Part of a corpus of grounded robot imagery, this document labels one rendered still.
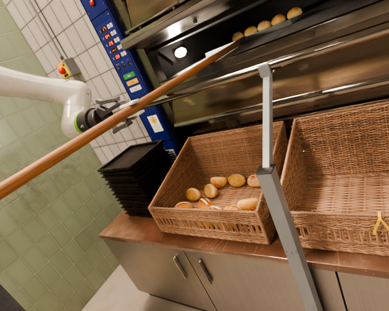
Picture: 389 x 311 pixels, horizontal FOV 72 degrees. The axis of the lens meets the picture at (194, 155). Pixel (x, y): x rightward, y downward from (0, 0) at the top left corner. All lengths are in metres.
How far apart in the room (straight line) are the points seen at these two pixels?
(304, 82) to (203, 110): 0.50
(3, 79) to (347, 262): 1.25
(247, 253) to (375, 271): 0.38
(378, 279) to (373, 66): 0.70
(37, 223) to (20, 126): 0.62
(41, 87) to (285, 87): 0.96
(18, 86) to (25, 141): 0.91
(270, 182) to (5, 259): 1.66
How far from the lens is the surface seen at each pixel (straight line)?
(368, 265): 0.95
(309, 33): 1.17
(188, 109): 1.46
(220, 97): 1.35
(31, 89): 1.16
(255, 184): 1.31
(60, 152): 0.73
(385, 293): 1.02
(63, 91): 1.16
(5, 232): 1.98
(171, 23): 1.19
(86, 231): 2.20
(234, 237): 1.09
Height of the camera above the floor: 1.30
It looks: 21 degrees down
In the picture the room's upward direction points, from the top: 24 degrees counter-clockwise
